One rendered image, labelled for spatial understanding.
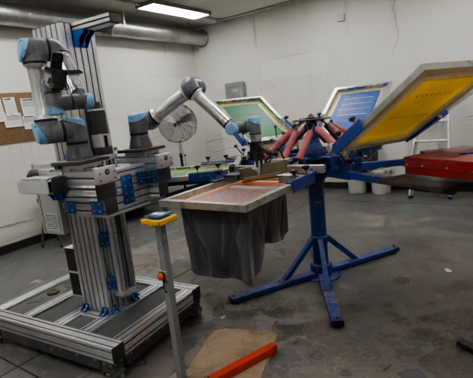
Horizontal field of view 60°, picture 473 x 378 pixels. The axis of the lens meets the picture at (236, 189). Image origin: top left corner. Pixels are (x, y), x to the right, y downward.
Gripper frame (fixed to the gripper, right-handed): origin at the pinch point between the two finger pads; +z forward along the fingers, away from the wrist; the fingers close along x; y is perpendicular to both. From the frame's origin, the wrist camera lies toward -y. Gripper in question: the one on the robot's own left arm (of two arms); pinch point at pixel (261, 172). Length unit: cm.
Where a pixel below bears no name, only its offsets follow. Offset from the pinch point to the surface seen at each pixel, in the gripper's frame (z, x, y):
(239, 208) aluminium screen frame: 6, 65, -26
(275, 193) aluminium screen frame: 4.7, 34.7, -29.4
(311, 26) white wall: -155, -408, 140
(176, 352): 82, 84, 10
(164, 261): 30, 84, 10
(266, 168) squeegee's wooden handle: -2.8, 1.6, -4.6
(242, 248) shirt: 30, 55, -18
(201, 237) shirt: 27, 55, 8
